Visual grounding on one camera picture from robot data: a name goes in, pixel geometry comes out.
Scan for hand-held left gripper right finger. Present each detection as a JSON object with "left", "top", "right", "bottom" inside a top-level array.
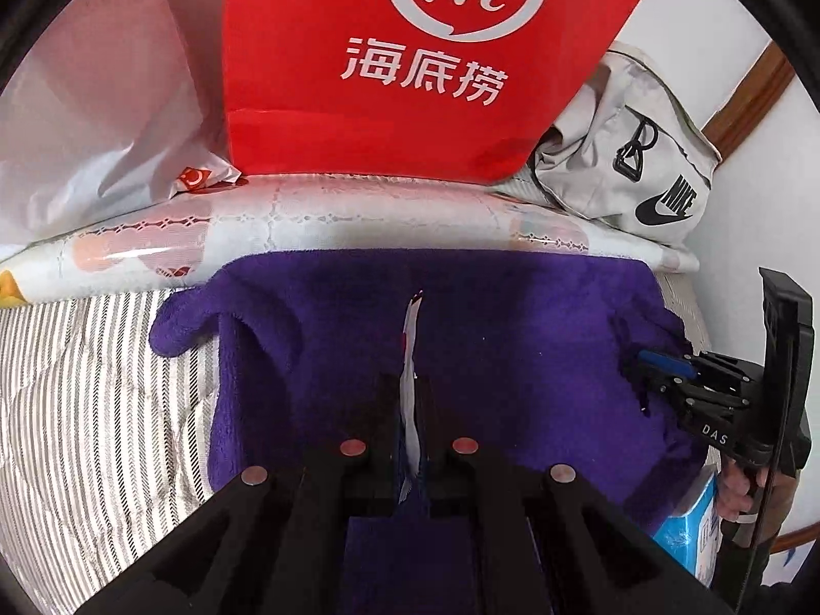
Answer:
[{"left": 419, "top": 375, "right": 737, "bottom": 615}]

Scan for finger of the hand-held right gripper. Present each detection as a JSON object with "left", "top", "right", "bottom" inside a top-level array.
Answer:
[
  {"left": 637, "top": 351, "right": 760, "bottom": 392},
  {"left": 631, "top": 368, "right": 750, "bottom": 424}
]

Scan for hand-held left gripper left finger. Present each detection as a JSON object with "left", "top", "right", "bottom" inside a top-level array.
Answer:
[{"left": 77, "top": 372, "right": 401, "bottom": 615}]

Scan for purple plush towel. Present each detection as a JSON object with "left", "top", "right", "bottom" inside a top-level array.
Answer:
[{"left": 149, "top": 249, "right": 712, "bottom": 615}]

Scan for person's right forearm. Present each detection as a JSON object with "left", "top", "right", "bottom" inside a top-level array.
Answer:
[{"left": 721, "top": 516, "right": 805, "bottom": 615}]

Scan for person's right hand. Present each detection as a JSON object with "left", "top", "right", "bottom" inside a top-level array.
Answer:
[{"left": 716, "top": 461, "right": 760, "bottom": 520}]

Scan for blue tissue box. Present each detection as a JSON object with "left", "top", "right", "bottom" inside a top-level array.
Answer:
[{"left": 650, "top": 464, "right": 722, "bottom": 590}]

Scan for white floral mat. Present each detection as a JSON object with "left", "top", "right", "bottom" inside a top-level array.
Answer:
[{"left": 0, "top": 176, "right": 702, "bottom": 305}]

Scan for grey fabric bag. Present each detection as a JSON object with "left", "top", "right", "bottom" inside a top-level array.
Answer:
[{"left": 531, "top": 42, "right": 722, "bottom": 248}]

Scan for grey striped bed sheet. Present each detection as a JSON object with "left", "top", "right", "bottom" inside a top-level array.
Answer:
[{"left": 0, "top": 269, "right": 719, "bottom": 597}]

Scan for red paper bag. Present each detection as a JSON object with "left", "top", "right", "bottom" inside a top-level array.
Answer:
[{"left": 223, "top": 0, "right": 670, "bottom": 181}]

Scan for white plastic bag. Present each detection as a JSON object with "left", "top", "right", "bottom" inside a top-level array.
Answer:
[{"left": 0, "top": 0, "right": 244, "bottom": 251}]

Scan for black cable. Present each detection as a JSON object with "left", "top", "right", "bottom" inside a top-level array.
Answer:
[{"left": 733, "top": 307, "right": 792, "bottom": 615}]

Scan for brown wooden door frame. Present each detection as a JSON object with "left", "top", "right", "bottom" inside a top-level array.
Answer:
[{"left": 701, "top": 45, "right": 795, "bottom": 155}]

